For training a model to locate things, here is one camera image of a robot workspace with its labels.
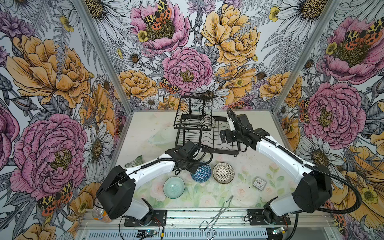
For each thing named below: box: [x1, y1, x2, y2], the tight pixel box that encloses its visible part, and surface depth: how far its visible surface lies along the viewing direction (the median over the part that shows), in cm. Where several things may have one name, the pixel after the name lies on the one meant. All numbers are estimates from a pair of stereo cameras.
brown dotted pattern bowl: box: [212, 162, 235, 184], surface depth 87 cm
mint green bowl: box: [163, 176, 186, 200], surface depth 83 cm
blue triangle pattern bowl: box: [190, 161, 212, 183], surface depth 87 cm
